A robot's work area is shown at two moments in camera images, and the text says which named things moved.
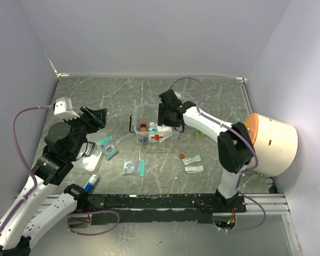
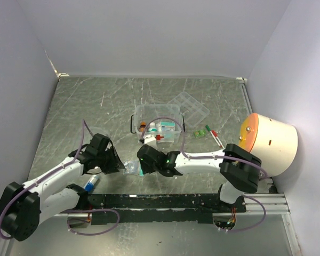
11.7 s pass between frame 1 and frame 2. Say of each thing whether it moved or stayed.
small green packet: stayed
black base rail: stayed
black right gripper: moved
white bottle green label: stayed
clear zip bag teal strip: stayed
